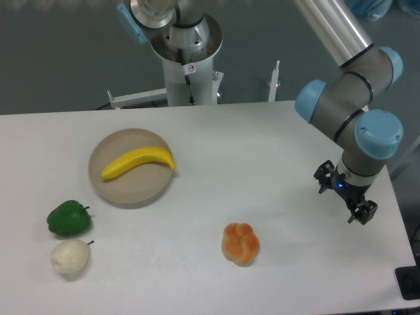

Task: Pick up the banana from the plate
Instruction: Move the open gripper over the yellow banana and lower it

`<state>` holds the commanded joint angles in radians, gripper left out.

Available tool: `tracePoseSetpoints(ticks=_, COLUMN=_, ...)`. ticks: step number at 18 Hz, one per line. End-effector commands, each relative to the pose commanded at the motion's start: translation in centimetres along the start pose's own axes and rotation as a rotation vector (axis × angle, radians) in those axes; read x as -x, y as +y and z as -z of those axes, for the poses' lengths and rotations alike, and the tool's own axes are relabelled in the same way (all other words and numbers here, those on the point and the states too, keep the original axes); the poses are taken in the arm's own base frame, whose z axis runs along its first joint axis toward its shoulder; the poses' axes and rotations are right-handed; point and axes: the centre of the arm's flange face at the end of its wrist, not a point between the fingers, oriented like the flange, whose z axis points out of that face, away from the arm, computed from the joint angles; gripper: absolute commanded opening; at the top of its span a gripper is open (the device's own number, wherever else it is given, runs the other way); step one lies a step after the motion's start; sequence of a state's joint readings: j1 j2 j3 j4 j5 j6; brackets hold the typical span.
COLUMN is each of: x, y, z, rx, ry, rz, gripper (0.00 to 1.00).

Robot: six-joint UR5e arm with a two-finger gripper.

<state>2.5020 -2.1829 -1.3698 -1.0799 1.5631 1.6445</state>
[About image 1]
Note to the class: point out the orange knotted bread roll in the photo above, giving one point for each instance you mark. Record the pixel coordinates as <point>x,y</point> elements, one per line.
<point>240,244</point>

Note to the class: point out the yellow banana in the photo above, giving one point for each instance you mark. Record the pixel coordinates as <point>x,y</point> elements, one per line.
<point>134,158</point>

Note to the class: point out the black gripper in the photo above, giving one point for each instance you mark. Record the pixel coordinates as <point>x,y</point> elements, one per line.
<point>350,186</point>

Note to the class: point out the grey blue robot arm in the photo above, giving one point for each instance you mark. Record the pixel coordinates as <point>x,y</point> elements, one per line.
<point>368,138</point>

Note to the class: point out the green bell pepper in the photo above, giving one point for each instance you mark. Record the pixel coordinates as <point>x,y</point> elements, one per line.
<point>69,219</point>

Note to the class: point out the white metal post right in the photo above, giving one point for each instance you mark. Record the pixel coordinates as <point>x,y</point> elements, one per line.
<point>274,82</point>

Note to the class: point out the white pear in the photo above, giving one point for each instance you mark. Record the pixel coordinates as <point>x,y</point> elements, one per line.
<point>70,256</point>

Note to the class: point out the blue plastic bag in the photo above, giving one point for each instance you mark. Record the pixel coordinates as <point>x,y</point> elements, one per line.
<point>370,10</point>

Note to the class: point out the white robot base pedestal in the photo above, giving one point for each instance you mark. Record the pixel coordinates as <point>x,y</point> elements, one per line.
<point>187,58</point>

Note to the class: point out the black device at edge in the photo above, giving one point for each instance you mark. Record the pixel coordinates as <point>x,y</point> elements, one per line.
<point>408,282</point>

